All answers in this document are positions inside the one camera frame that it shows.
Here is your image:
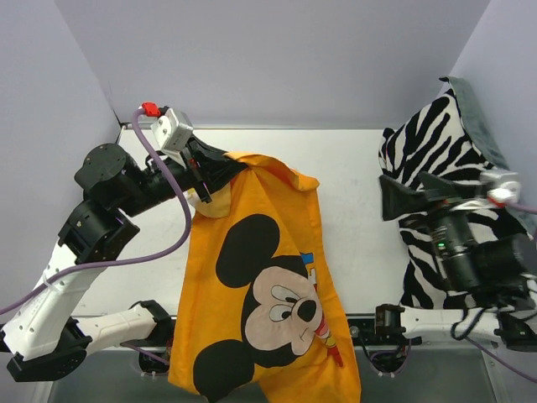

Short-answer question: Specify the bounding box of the zebra print cushion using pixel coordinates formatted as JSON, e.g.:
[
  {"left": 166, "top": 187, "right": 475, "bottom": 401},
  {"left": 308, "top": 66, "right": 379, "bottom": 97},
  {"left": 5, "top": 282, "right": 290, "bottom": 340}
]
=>
[{"left": 377, "top": 90, "right": 529, "bottom": 310}]

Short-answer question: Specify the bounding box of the aluminium mounting rail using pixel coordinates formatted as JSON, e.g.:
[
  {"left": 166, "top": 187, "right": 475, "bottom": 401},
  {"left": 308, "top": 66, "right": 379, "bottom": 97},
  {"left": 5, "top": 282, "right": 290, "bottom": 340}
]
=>
[{"left": 79, "top": 314, "right": 499, "bottom": 352}]

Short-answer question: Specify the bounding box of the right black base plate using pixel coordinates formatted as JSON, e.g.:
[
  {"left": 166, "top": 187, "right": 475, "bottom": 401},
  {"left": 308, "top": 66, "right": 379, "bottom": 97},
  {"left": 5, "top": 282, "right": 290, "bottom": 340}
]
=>
[{"left": 347, "top": 314, "right": 409, "bottom": 347}]

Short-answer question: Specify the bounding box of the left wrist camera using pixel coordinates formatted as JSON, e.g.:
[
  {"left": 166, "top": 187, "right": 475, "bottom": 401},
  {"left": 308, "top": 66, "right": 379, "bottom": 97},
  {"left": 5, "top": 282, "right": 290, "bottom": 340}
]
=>
[{"left": 150, "top": 107, "right": 194, "bottom": 163}]

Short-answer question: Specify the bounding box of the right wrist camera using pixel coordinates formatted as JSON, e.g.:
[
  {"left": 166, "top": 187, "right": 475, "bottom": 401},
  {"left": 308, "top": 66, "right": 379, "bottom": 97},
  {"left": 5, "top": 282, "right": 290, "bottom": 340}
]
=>
[{"left": 480, "top": 169, "right": 521, "bottom": 207}]

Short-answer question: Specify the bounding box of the grey-green towel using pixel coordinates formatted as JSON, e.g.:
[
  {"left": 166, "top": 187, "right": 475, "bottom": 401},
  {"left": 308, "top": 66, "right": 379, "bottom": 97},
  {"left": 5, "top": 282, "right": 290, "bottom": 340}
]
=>
[{"left": 440, "top": 76, "right": 536, "bottom": 242}]

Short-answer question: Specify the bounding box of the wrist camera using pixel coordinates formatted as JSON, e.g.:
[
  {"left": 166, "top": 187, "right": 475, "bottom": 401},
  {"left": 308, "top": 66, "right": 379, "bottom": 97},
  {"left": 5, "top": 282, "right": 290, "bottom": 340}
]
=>
[
  {"left": 480, "top": 169, "right": 521, "bottom": 207},
  {"left": 150, "top": 107, "right": 194, "bottom": 163}
]

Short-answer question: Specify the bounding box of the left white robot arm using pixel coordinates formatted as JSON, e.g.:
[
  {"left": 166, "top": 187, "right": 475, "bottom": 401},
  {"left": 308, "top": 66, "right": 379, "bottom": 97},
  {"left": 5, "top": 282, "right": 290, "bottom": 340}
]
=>
[{"left": 1, "top": 137, "right": 244, "bottom": 382}]

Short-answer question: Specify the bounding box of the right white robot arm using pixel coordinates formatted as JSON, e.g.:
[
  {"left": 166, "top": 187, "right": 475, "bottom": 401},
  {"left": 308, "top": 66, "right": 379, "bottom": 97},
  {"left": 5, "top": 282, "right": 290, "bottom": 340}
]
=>
[{"left": 372, "top": 170, "right": 536, "bottom": 353}]

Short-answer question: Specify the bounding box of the orange pillowcase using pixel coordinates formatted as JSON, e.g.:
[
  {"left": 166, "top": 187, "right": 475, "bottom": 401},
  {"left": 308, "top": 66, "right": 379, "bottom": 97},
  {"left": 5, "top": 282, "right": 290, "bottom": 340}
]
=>
[{"left": 168, "top": 152, "right": 362, "bottom": 402}]

